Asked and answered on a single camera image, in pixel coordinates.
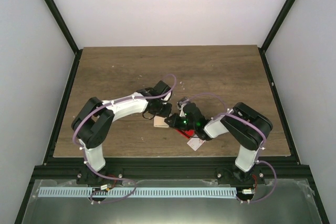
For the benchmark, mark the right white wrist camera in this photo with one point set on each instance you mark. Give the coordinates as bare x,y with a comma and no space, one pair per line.
180,104

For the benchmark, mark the left black frame post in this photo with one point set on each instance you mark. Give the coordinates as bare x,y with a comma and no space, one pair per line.
62,25

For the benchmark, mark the beige leather card holder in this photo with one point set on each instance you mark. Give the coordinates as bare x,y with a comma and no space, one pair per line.
159,122

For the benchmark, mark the white card pink pattern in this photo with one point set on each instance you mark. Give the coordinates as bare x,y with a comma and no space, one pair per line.
195,143

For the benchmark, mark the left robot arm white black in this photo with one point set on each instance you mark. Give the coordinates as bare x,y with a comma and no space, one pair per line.
92,124

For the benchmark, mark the black aluminium front rail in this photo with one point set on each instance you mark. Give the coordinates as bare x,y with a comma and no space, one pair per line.
162,168

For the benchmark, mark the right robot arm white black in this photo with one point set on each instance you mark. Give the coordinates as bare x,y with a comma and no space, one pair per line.
247,126

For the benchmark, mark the red card black stripe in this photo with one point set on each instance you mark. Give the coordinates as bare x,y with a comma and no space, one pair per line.
187,134

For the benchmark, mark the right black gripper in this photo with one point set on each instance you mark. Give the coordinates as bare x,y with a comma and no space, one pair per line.
175,122

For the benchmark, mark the right black frame post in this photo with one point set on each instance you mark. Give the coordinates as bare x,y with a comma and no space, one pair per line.
276,25

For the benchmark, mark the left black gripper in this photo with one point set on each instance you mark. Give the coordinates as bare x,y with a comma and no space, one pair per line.
165,114

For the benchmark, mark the light blue slotted cable duct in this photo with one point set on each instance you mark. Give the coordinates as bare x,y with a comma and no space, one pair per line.
140,192

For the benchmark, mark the black frame post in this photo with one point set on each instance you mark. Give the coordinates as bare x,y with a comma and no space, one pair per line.
62,25
276,25

